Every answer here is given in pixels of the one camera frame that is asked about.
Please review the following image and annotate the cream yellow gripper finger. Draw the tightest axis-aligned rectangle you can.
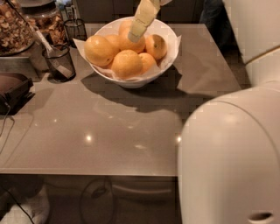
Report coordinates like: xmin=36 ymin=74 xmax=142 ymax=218
xmin=128 ymin=0 xmax=160 ymax=43

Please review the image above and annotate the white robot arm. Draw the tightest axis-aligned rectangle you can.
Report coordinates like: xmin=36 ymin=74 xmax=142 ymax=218
xmin=178 ymin=0 xmax=280 ymax=224

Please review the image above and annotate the white ceramic bowl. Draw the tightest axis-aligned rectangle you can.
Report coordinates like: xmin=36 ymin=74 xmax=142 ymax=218
xmin=90 ymin=19 xmax=181 ymax=88

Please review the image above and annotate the small right front orange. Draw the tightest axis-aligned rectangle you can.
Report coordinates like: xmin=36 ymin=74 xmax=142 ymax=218
xmin=139 ymin=52 xmax=157 ymax=74

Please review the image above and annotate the large left front orange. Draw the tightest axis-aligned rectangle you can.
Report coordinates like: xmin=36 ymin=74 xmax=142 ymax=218
xmin=84 ymin=35 xmax=115 ymax=67

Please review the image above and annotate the right orange with stem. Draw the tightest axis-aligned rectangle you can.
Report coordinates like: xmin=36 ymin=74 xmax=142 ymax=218
xmin=145 ymin=34 xmax=167 ymax=60

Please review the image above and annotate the black mesh cup back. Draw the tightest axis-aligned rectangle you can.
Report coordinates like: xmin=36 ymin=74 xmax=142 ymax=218
xmin=64 ymin=18 xmax=88 ymax=47

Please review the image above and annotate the black mesh cup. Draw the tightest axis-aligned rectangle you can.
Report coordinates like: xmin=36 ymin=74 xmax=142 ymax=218
xmin=42 ymin=45 xmax=76 ymax=82
xmin=64 ymin=18 xmax=88 ymax=47

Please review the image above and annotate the black mesh cup front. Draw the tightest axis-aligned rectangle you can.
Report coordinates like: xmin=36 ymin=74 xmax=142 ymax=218
xmin=42 ymin=45 xmax=76 ymax=82

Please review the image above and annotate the metal serving scoop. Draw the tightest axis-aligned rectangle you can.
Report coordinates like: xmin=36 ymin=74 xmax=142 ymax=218
xmin=6 ymin=0 xmax=73 ymax=79

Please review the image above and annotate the large glass snack jar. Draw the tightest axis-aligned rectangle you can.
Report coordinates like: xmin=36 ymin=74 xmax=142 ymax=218
xmin=0 ymin=0 xmax=34 ymax=57

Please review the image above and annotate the dark brown tray device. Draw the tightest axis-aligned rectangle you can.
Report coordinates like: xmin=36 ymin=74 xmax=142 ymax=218
xmin=0 ymin=73 xmax=33 ymax=115

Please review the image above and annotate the thin black cable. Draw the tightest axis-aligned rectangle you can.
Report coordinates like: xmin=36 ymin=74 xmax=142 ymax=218
xmin=0 ymin=103 xmax=16 ymax=156

